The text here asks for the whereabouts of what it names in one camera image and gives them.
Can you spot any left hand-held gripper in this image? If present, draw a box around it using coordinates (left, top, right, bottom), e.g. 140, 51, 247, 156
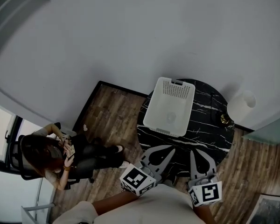
119, 145, 176, 197

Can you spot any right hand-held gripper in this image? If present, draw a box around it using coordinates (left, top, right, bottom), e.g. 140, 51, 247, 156
188, 149, 223, 207

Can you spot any white perforated plastic basket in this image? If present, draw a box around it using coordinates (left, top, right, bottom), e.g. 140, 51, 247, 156
142, 77, 196, 138

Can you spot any person's left forearm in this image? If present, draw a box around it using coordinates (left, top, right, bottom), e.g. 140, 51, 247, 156
91, 190, 140, 217

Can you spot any person's right forearm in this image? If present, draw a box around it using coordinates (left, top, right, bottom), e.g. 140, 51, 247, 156
192, 203, 217, 224

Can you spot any person's white shirt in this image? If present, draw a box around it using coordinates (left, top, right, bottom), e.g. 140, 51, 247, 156
52, 183, 208, 224

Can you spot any frosted glass partition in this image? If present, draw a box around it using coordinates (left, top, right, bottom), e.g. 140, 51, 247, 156
242, 111, 280, 147

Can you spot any framed grey picture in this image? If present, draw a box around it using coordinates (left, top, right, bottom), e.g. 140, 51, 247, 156
247, 194, 280, 224

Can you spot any white metal rack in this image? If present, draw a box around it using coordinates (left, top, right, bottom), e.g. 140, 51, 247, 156
21, 202, 56, 224

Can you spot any black office chair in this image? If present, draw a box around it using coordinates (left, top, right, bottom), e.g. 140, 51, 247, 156
6, 122, 95, 191

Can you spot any black framed window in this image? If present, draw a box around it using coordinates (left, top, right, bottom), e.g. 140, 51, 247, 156
0, 103, 59, 224

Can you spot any black lamp cable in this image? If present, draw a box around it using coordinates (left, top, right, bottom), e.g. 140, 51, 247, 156
210, 91, 222, 126

